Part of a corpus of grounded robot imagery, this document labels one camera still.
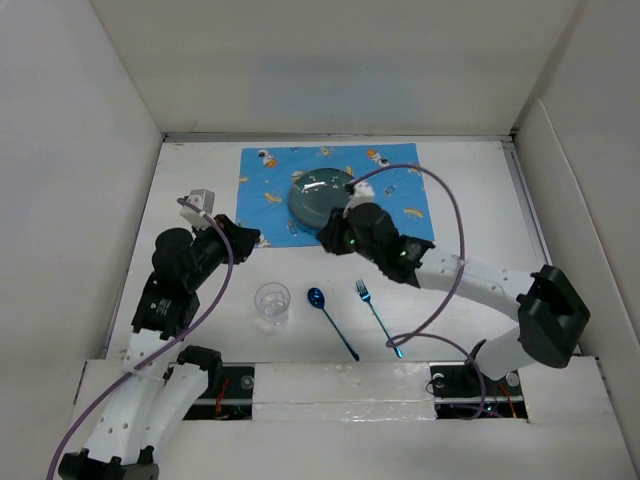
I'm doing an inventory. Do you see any clear plastic cup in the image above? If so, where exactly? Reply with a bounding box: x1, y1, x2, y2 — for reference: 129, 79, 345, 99
254, 282, 291, 335

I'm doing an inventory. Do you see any blue metal fork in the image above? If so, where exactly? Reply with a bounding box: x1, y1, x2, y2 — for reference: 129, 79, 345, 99
355, 280, 391, 342

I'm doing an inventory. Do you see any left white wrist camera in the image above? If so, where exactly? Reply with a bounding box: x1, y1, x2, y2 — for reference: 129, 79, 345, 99
178, 189, 215, 229

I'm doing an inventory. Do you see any teal ceramic plate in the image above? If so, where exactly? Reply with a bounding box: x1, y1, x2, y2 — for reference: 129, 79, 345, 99
288, 167, 354, 234

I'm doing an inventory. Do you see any white foam front barrier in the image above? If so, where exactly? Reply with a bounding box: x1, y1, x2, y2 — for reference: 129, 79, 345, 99
252, 362, 436, 423

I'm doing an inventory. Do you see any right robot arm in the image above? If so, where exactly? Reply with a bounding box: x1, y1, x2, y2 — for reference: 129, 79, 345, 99
316, 203, 591, 394

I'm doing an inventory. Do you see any blue metal spoon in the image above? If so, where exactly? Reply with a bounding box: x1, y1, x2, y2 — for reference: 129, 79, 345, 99
307, 287, 360, 362

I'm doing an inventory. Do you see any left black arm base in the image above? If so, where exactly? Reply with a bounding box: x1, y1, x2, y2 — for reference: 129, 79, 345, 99
184, 364, 255, 421

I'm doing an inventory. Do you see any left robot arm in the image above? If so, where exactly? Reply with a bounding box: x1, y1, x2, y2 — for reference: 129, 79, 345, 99
47, 212, 260, 479

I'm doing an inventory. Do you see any blue space-print cloth placemat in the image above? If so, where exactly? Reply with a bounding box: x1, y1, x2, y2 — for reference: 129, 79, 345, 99
236, 143, 434, 248

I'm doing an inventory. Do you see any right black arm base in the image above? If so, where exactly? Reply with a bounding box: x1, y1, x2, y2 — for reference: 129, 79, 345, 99
425, 334, 528, 420

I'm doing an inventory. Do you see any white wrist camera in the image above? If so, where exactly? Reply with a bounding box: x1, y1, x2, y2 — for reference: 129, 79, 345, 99
345, 180, 375, 210
178, 189, 215, 229

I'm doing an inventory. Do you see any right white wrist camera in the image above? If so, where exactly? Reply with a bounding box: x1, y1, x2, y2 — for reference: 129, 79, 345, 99
345, 180, 375, 210

